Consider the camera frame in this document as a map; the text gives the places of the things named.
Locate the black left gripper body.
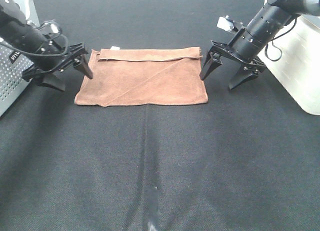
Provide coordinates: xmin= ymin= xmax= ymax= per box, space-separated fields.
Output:
xmin=22 ymin=27 xmax=88 ymax=81

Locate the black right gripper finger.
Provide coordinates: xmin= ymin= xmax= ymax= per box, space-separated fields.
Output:
xmin=228 ymin=65 xmax=258 ymax=90
xmin=199 ymin=51 xmax=222 ymax=81

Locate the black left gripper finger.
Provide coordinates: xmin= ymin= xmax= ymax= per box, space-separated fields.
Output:
xmin=36 ymin=73 xmax=66 ymax=92
xmin=73 ymin=54 xmax=94 ymax=80

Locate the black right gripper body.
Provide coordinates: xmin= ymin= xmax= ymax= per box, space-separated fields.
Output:
xmin=209 ymin=27 xmax=267 ymax=73

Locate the brown towel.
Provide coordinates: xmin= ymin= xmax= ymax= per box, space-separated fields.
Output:
xmin=74 ymin=47 xmax=208 ymax=107

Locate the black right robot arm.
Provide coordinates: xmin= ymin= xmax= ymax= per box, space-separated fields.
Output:
xmin=199 ymin=0 xmax=320 ymax=90

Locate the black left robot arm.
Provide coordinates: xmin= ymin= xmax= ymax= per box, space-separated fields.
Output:
xmin=0 ymin=0 xmax=94 ymax=92

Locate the grey perforated laundry basket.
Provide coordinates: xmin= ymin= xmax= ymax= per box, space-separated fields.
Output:
xmin=0 ymin=0 xmax=41 ymax=118

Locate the white plastic storage bin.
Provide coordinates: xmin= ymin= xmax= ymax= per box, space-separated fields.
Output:
xmin=258 ymin=11 xmax=320 ymax=116

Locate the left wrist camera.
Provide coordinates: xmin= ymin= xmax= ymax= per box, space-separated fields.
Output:
xmin=37 ymin=20 xmax=62 ymax=37

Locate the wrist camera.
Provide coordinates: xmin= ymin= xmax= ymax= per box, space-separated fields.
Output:
xmin=37 ymin=20 xmax=62 ymax=37
xmin=216 ymin=15 xmax=243 ymax=34

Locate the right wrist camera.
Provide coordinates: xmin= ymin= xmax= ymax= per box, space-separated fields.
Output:
xmin=216 ymin=15 xmax=243 ymax=34

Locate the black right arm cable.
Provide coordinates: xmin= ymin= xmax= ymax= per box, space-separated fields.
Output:
xmin=264 ymin=15 xmax=298 ymax=62

